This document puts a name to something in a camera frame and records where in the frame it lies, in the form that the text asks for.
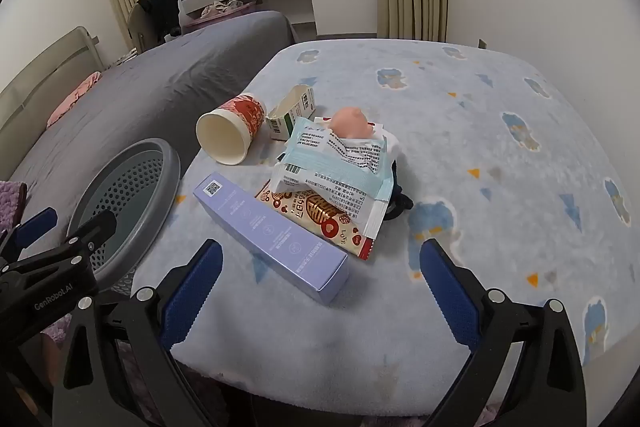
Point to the small green white carton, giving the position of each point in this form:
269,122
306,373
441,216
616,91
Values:
300,104

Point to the black jacket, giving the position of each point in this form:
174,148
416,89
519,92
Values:
160,14

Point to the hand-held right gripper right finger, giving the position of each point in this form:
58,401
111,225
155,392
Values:
450,297

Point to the beige padded headboard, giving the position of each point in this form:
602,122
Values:
40,77

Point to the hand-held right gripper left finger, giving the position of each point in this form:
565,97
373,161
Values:
192,297

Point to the pink cloth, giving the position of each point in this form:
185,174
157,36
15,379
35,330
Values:
75,99

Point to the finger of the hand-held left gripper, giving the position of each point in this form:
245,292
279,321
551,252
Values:
37,222
92,229

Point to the bedside table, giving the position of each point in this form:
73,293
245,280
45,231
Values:
127,56

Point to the red printed paper cup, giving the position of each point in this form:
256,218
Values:
245,114

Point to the pink plastic basin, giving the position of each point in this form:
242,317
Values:
200,24

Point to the pink pig toy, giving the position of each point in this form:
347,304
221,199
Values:
350,122

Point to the small black object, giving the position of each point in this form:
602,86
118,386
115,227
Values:
400,204

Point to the blue white plastic packet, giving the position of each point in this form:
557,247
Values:
325,147

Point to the long purple box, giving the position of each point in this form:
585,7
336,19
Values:
270,237

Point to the pile of clothes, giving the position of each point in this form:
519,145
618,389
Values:
220,8

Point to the red patterned snack packet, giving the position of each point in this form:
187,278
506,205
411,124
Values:
330,219

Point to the blue printed blanket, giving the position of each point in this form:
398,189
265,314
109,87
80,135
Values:
500,207

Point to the bed with grey sheet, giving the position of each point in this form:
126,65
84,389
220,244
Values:
150,97

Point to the grey perforated waste basket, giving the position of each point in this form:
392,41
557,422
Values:
125,192

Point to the white printed plastic packet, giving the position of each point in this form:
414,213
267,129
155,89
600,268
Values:
325,202

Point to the purple fluffy blanket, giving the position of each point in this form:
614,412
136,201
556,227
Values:
12,202

